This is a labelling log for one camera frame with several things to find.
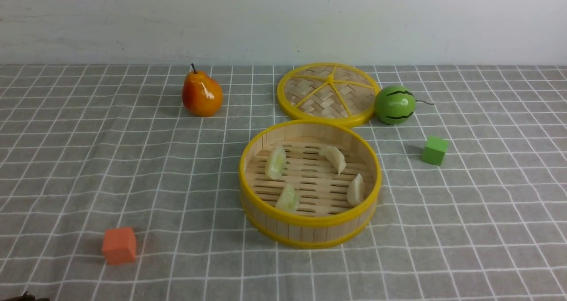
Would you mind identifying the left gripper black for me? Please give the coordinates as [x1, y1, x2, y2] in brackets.
[9, 291, 50, 301]

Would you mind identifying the green dumpling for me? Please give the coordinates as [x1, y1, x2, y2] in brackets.
[275, 183, 300, 213]
[264, 146, 287, 180]

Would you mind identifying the white dumpling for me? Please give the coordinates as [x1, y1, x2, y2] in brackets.
[318, 146, 346, 175]
[346, 173, 366, 207]

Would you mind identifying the bamboo steamer tray yellow rim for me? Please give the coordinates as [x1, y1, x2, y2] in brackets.
[239, 121, 381, 249]

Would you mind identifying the yellow woven steamer lid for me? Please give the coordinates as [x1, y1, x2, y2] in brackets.
[276, 63, 381, 128]

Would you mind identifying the orange wooden cube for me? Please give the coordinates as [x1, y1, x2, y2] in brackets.
[101, 227, 136, 265]

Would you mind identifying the orange toy pear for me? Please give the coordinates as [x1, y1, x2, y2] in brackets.
[182, 63, 223, 117]

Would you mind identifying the green toy watermelon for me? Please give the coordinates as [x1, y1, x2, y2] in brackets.
[374, 85, 434, 125]

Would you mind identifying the green wooden cube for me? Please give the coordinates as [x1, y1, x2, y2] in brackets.
[421, 135, 449, 166]

